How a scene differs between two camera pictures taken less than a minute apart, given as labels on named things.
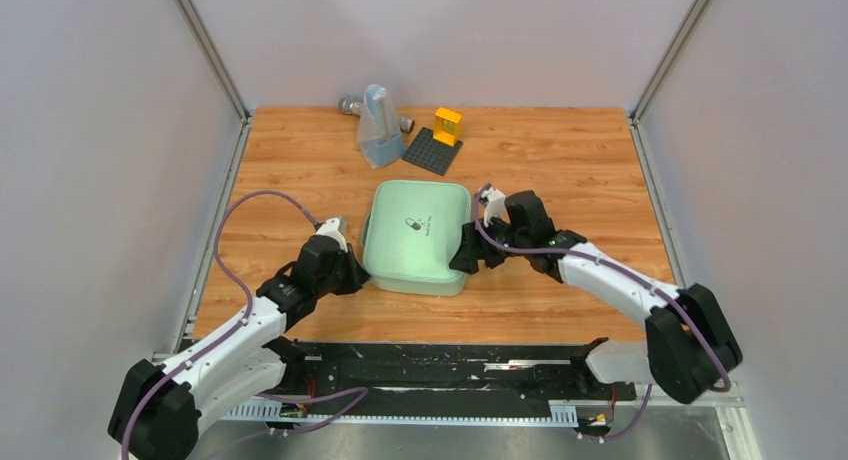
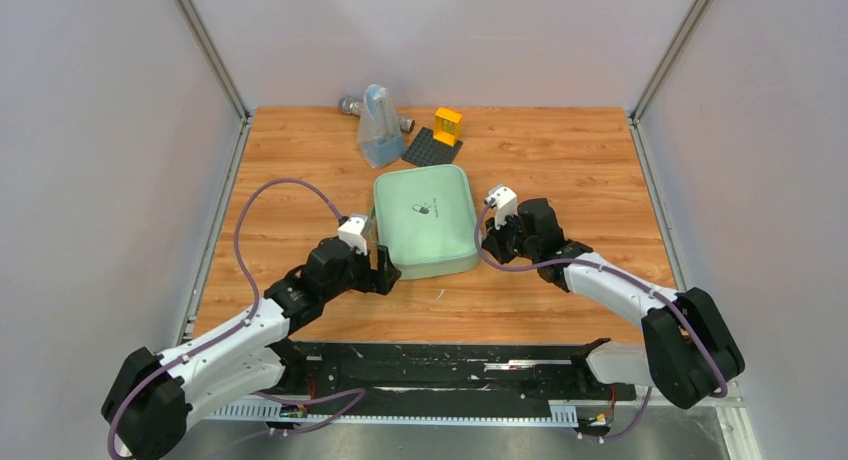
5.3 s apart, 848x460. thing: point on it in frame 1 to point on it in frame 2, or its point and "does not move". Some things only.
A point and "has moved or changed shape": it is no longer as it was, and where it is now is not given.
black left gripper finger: (355, 275) to (384, 277)
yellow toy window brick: (446, 126) does not move
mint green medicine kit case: (410, 235) has moved or changed shape
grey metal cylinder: (349, 106) does not move
